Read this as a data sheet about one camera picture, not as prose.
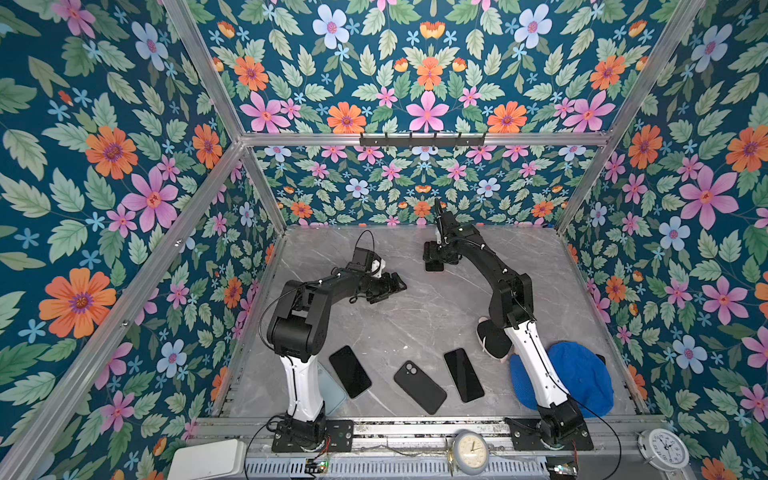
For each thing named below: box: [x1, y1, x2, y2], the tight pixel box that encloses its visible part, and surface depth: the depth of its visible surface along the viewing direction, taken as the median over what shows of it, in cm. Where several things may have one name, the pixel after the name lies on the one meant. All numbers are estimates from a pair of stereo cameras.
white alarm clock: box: [638, 428, 690, 472], surface depth 70 cm
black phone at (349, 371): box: [329, 345, 372, 398], surface depth 87 cm
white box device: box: [168, 439, 247, 480], surface depth 69 cm
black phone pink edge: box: [425, 260, 444, 272], surface depth 109 cm
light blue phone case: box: [317, 362, 347, 415], surface depth 84 cm
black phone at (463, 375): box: [444, 348, 484, 403], surface depth 84 cm
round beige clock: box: [453, 429, 489, 476], surface depth 69 cm
